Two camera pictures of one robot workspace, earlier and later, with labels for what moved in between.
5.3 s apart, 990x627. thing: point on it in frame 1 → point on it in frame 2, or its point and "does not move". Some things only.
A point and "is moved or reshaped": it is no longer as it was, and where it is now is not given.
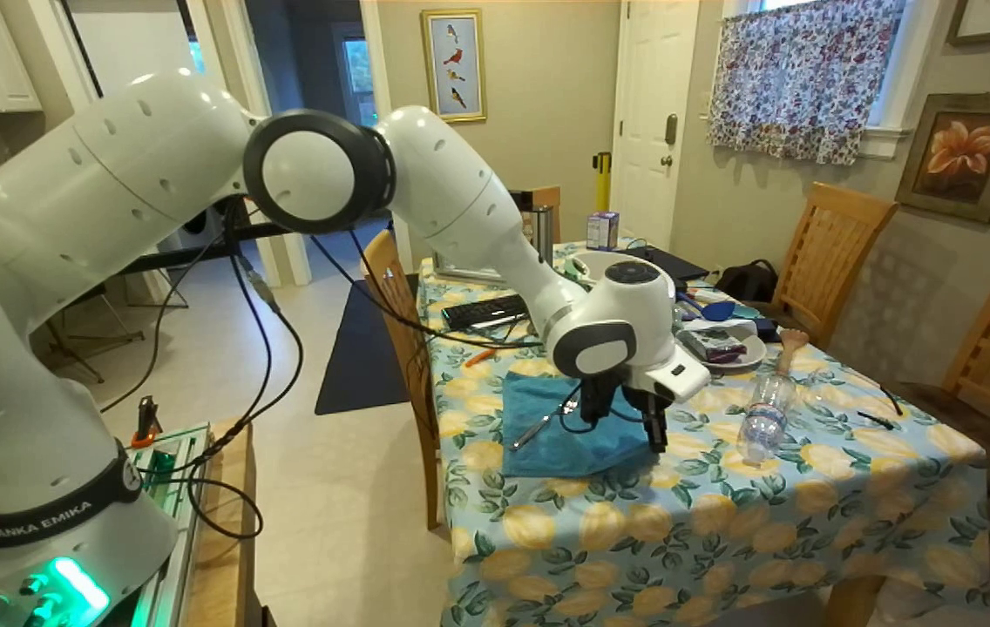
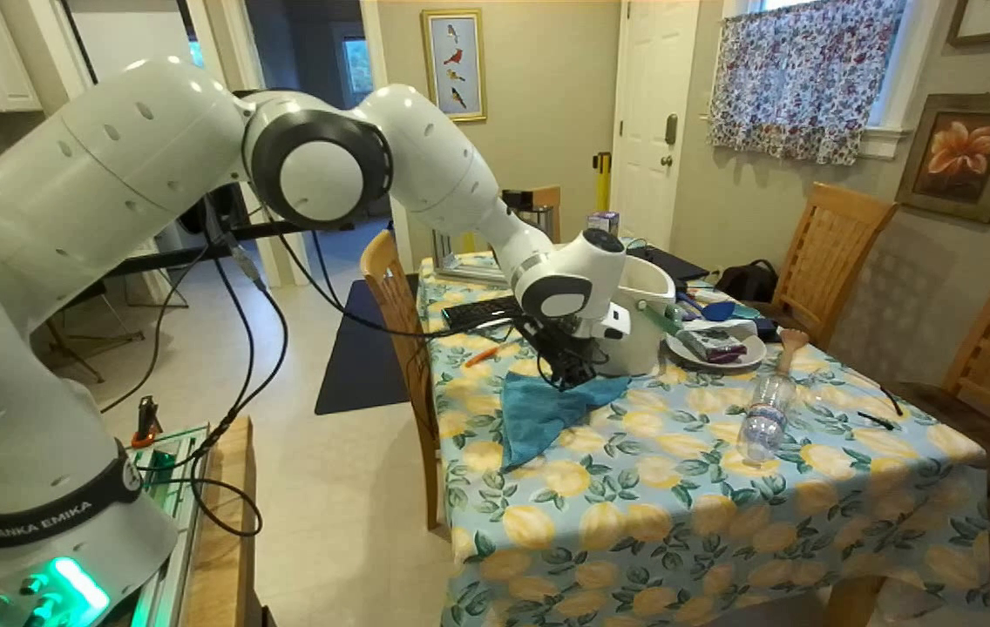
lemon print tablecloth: [793, 491] does not move
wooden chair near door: [394, 270] does not move
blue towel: [546, 429] is moved or reshaped
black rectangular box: [492, 310] does not move
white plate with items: [718, 327] does not move
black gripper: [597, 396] → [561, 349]
